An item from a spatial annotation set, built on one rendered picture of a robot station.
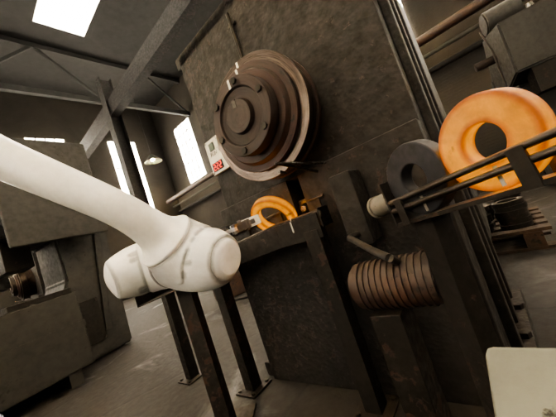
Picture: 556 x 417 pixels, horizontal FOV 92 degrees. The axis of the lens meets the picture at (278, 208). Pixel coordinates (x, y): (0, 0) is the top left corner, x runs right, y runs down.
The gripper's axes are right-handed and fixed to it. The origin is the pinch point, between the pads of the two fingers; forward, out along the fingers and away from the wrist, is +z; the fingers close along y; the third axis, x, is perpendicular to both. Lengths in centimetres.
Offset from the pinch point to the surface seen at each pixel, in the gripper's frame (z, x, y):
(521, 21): 434, 102, 145
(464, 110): -6, 4, 58
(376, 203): 8.0, -7.3, 35.3
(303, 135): 22.0, 20.4, 16.2
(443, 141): -3, 1, 54
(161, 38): 315, 405, -346
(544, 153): -13, -5, 64
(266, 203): 15.7, 4.1, -4.8
